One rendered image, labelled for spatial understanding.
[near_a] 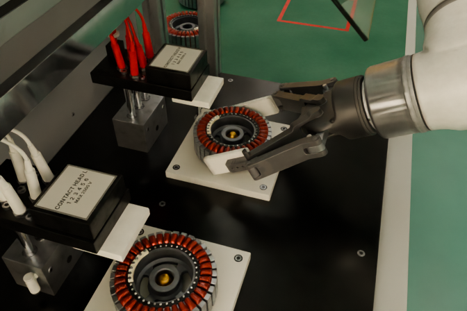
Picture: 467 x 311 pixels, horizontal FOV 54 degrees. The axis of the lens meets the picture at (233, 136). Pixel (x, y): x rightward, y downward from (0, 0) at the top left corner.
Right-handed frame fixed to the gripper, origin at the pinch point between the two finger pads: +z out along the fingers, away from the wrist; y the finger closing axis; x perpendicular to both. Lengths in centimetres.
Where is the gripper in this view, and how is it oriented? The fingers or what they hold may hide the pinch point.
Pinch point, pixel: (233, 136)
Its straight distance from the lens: 66.5
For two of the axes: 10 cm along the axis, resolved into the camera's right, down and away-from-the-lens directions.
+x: -4.7, -7.5, -4.6
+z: -8.2, 1.9, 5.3
